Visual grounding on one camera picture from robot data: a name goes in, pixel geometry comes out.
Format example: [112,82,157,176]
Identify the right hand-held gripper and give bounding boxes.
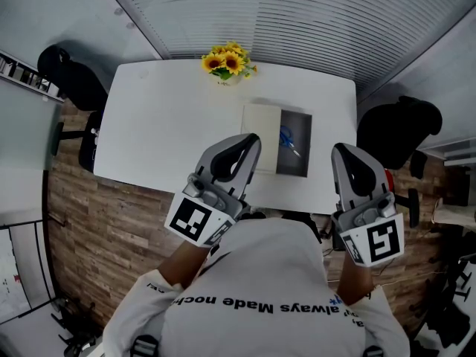
[330,142,405,268]

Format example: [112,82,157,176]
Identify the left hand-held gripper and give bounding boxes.
[164,132,263,248]

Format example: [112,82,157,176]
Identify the blue scissors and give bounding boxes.
[279,125,303,159]

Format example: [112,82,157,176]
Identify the grey container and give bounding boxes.
[275,109,313,179]

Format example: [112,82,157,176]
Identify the person's right forearm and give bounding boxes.
[336,251,375,306]

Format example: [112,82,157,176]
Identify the person's left forearm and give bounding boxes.
[158,239,213,294]

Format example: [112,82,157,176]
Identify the beige container lid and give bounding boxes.
[240,103,283,175]

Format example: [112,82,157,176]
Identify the black office chair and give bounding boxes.
[36,44,109,174]
[356,95,444,231]

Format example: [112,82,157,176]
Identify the white side desk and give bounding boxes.
[415,136,476,168]

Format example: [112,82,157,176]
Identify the sunflowers in white pot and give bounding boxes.
[201,40,259,88]

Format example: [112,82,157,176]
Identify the person's white printed shirt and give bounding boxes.
[101,216,411,357]

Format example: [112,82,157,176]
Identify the white window blinds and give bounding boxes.
[96,0,476,102]

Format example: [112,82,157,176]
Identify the black equipment pile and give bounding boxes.
[422,253,476,351]

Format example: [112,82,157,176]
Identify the frosted glass panel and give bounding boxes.
[0,77,63,172]

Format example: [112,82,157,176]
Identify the black tripod stand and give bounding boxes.
[49,296,104,357]

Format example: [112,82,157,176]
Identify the thin floor cable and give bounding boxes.
[322,247,447,293]

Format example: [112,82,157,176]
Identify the wall shelf with items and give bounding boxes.
[0,49,65,104]

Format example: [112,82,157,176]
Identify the whiteboard with black frame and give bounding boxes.
[0,218,57,326]

